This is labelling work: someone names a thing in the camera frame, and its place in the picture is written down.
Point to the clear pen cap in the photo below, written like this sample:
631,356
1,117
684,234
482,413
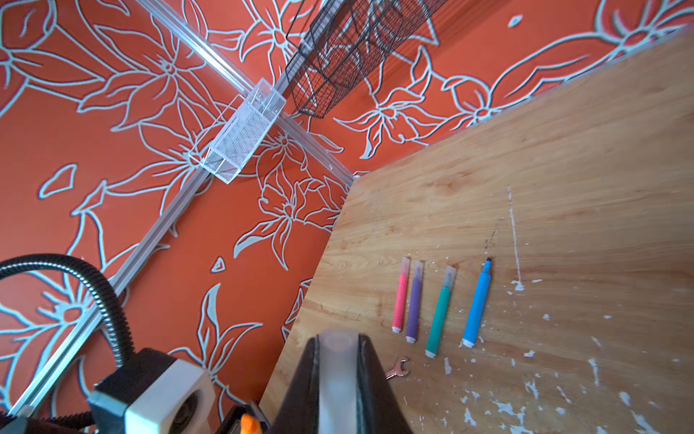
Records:
338,357

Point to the small pink wrench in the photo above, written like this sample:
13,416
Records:
399,369

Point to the orange marker pen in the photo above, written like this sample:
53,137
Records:
250,425

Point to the green marker pen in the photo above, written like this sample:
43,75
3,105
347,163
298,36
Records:
436,330

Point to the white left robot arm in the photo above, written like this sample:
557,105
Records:
102,298

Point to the blue marker pen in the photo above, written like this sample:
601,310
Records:
476,312

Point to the black wire wall basket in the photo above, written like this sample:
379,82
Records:
345,42

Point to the purple marker pen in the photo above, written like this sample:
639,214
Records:
415,303

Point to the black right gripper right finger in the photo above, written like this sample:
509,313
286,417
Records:
377,407

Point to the pink highlighter pen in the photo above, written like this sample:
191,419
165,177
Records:
401,296

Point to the white wire mesh basket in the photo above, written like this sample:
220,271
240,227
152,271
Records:
228,144

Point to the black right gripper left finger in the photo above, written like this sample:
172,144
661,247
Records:
299,412

